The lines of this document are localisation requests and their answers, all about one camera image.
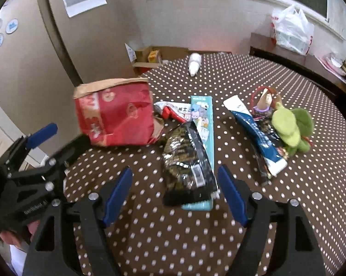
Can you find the red paper bag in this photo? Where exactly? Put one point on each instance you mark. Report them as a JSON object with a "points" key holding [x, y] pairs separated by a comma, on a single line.
{"points": [[118, 118]]}

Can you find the dark wooden side table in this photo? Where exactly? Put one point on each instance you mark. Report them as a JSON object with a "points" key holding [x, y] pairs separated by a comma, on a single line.
{"points": [[265, 44]]}

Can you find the green plush toy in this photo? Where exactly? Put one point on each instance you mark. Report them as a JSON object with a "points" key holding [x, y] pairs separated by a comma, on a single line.
{"points": [[293, 126]]}

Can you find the small brown cardboard box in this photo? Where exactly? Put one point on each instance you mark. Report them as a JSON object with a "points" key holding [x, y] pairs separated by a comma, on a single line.
{"points": [[141, 55]]}

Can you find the white and blue toothpaste tube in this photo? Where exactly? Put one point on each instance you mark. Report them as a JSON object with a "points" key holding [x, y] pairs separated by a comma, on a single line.
{"points": [[247, 120]]}

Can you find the black and gold snack packet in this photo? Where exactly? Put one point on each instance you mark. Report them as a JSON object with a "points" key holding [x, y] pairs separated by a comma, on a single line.
{"points": [[184, 164]]}

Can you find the champagne double-door refrigerator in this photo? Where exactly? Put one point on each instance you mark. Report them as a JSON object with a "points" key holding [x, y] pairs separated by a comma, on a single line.
{"points": [[32, 63]]}

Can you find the white printed sheet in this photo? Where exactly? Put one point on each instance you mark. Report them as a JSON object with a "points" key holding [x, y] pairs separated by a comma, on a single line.
{"points": [[83, 3]]}

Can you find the red and white snack packet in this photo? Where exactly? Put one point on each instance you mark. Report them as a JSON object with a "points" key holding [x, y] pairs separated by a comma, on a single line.
{"points": [[178, 112]]}

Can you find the white ceramic bowl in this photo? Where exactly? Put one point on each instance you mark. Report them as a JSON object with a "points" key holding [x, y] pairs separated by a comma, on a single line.
{"points": [[337, 61]]}

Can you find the small yellow box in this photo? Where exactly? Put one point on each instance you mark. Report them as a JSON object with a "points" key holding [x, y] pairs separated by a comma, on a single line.
{"points": [[153, 56]]}

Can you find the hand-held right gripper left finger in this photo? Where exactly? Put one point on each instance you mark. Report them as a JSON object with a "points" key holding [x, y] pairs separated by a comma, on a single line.
{"points": [[117, 198]]}

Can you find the group of round character magnets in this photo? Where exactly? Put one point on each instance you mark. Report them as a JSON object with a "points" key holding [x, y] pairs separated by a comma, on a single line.
{"points": [[12, 26]]}

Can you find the brown polka dot tablecloth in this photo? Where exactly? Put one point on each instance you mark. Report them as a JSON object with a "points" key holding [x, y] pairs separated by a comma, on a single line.
{"points": [[176, 235]]}

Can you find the open cardboard box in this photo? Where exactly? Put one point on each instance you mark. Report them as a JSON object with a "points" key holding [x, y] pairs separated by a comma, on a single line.
{"points": [[173, 53]]}

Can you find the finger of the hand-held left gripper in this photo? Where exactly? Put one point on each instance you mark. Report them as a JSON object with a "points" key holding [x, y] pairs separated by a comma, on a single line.
{"points": [[58, 166], [42, 133]]}

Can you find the person's left forearm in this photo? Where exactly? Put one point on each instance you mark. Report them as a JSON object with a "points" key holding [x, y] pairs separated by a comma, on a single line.
{"points": [[14, 237]]}

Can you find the white plastic bag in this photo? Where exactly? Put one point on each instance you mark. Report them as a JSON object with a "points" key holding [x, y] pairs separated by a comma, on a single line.
{"points": [[293, 31]]}

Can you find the teal toothpaste box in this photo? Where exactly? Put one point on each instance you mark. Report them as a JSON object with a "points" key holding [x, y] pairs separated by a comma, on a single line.
{"points": [[201, 112]]}

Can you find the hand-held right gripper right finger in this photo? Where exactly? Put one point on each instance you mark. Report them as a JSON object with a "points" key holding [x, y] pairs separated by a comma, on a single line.
{"points": [[233, 195]]}

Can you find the white plastic bottle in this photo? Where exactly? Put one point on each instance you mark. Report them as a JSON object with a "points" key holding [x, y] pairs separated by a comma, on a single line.
{"points": [[195, 63]]}

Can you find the white printed card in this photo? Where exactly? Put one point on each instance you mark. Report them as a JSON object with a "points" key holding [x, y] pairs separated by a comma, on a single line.
{"points": [[130, 52]]}

